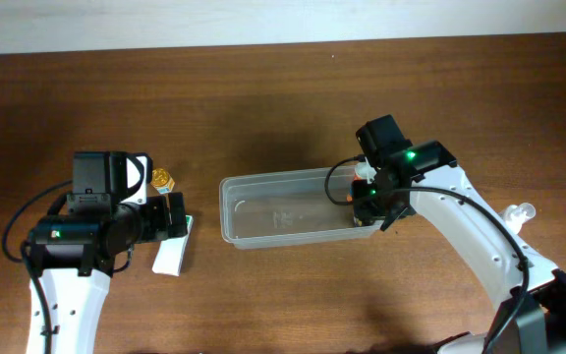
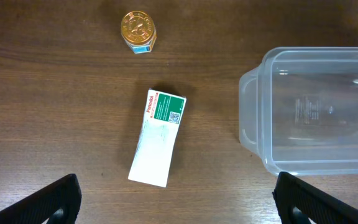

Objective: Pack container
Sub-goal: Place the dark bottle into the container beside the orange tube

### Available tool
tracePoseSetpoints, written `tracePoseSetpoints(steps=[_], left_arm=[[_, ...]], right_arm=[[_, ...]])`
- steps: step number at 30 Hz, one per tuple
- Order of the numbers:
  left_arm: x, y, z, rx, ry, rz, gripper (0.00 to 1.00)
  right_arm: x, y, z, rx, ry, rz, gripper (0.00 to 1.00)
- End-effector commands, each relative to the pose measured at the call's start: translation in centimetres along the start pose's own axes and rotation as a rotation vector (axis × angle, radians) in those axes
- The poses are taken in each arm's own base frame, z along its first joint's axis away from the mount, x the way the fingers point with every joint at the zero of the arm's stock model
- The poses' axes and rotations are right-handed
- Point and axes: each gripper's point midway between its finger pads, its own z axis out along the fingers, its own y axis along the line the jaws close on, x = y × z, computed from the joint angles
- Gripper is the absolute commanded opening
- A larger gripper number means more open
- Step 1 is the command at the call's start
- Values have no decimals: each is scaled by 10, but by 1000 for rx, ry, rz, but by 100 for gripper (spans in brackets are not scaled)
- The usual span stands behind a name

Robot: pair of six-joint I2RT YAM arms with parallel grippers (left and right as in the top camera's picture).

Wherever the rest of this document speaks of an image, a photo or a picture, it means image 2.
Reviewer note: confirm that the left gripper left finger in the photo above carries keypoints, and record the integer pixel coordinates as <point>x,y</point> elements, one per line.
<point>58,202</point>

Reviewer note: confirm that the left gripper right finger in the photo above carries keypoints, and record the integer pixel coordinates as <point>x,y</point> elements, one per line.
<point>300,202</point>

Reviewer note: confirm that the clear plastic container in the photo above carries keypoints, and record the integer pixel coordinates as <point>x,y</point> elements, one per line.
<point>298,110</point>

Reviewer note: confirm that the white green medicine box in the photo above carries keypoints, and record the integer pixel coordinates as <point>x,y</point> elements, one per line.
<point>161,121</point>

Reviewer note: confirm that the gold lid small jar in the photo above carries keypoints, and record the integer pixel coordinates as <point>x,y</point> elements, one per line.
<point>138,31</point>

